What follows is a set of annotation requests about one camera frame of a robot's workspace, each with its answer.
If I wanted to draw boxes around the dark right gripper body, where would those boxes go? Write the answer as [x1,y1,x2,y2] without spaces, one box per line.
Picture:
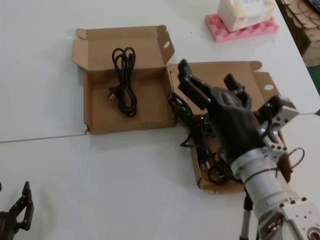
[206,86,266,163]

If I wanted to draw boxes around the empty brown cardboard box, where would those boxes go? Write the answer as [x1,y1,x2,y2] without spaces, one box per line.
[71,24,178,136]

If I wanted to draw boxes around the metal tripod leg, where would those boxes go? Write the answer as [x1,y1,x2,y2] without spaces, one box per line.
[238,192,254,240]

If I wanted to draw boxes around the stack of flat cardboard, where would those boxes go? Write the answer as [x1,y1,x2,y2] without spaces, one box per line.
[277,0,320,66]

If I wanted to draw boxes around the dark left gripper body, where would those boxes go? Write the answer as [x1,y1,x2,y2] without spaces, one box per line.
[0,211,18,240]

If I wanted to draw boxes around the brown cardboard box with cords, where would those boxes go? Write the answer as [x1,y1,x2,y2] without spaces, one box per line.
[166,60,293,195]

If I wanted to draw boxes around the pink foam block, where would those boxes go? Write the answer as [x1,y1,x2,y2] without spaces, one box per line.
[204,13,280,43]

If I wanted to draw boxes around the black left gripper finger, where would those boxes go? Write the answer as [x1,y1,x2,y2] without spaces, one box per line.
[9,181,35,231]

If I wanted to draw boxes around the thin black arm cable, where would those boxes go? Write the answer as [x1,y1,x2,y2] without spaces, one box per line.
[274,147,306,178]

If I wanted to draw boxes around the black power cord with plug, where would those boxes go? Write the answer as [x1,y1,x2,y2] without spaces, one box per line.
[107,46,138,118]

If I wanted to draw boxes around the white carton box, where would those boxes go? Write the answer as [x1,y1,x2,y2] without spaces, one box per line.
[216,0,277,33]

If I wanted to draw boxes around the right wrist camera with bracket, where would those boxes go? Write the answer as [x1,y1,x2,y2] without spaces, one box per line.
[254,94,301,157]

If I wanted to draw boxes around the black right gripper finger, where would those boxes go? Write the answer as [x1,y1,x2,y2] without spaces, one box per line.
[223,73,252,110]
[177,59,213,110]

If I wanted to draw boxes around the tangled black power cords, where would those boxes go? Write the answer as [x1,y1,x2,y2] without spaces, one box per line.
[167,92,241,185]

